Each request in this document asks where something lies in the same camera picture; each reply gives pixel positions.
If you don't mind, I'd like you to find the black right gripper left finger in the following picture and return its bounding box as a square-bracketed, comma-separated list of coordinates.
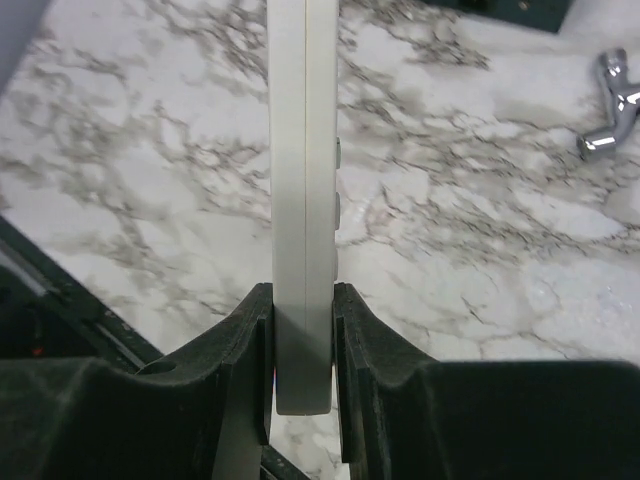
[1, 283, 272, 479]

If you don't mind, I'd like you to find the white remote control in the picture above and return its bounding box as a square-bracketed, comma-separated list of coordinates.
[267, 0, 340, 416]

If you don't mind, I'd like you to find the dark network switch box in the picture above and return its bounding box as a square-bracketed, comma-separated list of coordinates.
[445, 0, 574, 33]

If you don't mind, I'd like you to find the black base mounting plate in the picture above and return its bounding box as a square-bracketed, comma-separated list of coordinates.
[1, 219, 162, 373]

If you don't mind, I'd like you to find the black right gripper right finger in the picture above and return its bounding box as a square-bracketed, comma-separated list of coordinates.
[334, 283, 639, 479]

